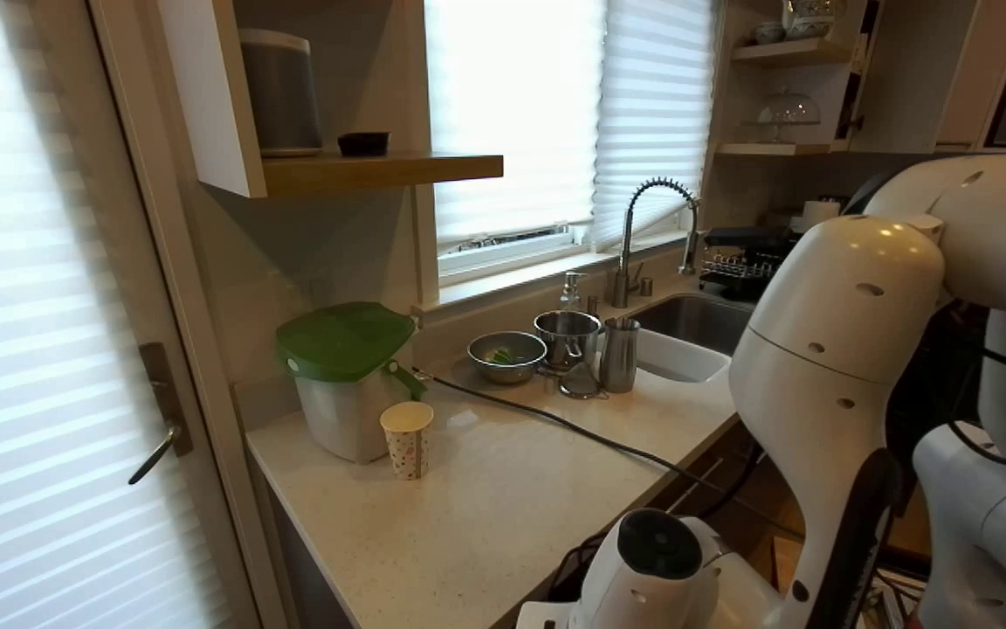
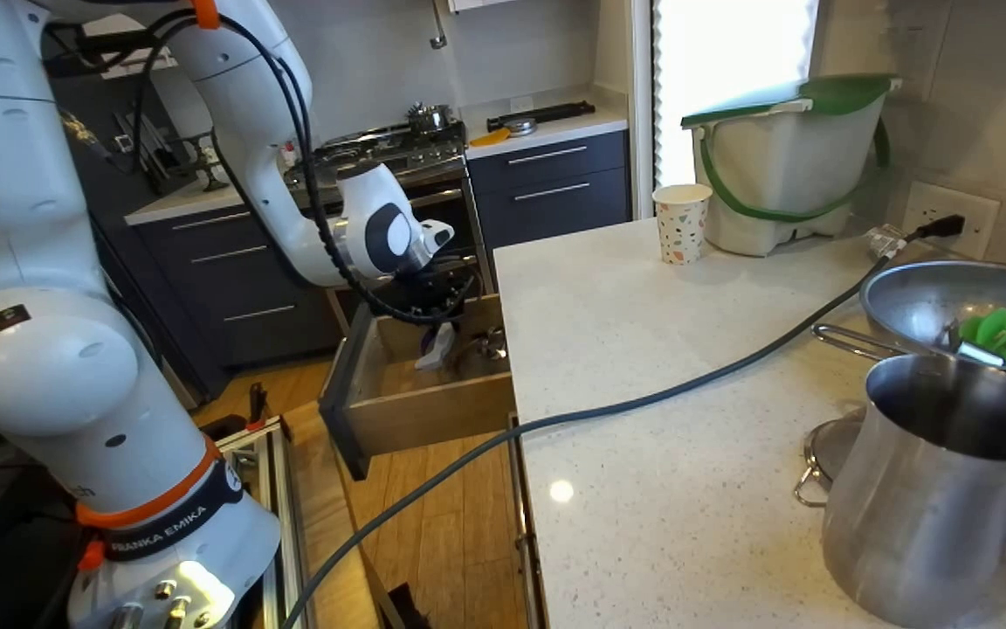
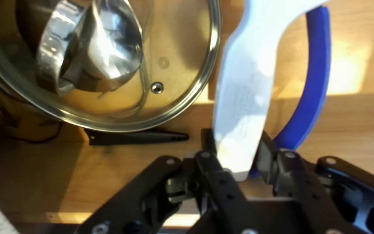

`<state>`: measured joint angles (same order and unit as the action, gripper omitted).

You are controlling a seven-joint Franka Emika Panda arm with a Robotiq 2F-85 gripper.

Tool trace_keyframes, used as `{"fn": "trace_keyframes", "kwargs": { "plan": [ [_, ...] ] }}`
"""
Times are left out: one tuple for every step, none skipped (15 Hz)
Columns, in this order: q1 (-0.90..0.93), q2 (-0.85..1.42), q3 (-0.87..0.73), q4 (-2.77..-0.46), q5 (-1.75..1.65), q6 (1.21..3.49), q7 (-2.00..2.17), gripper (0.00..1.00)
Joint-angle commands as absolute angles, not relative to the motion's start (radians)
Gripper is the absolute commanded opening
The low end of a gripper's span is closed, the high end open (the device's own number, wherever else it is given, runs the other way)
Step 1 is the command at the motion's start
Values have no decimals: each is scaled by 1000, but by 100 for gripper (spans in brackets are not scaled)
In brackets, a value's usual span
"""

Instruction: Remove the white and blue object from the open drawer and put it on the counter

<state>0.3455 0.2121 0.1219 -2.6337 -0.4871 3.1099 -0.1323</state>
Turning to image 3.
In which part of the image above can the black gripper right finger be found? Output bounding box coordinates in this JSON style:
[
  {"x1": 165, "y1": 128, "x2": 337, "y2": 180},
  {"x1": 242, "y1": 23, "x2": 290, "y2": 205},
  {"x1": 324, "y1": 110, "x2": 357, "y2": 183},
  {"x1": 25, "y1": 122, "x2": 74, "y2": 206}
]
[{"x1": 255, "y1": 131, "x2": 374, "y2": 234}]

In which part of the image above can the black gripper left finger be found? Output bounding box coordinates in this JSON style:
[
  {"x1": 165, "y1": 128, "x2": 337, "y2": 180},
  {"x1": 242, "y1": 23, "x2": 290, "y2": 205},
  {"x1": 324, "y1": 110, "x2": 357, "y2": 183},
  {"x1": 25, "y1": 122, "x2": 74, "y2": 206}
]
[{"x1": 77, "y1": 127, "x2": 263, "y2": 234}]

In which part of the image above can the white and blue handled tool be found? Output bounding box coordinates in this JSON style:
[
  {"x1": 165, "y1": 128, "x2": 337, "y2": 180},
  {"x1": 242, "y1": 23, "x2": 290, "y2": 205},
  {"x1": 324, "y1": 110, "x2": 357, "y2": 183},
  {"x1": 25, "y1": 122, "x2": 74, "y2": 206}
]
[{"x1": 212, "y1": 0, "x2": 334, "y2": 182}]

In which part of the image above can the wooden drawer with grey front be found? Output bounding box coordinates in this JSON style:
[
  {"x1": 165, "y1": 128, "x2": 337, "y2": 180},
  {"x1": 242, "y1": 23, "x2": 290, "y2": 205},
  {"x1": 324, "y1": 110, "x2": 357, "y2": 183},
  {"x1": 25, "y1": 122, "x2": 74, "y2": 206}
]
[{"x1": 0, "y1": 0, "x2": 374, "y2": 234}]

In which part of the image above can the black pointed utensil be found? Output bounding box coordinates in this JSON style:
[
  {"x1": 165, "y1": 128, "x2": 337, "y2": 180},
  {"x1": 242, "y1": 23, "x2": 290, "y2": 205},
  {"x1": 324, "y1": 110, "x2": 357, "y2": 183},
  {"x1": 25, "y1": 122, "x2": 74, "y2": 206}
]
[{"x1": 83, "y1": 128, "x2": 191, "y2": 147}]

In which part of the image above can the glass pot lid steel knob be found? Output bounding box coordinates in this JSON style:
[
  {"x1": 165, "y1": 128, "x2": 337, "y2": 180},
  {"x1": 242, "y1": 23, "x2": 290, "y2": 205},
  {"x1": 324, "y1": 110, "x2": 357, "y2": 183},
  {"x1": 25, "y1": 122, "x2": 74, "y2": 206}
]
[{"x1": 0, "y1": 0, "x2": 224, "y2": 134}]

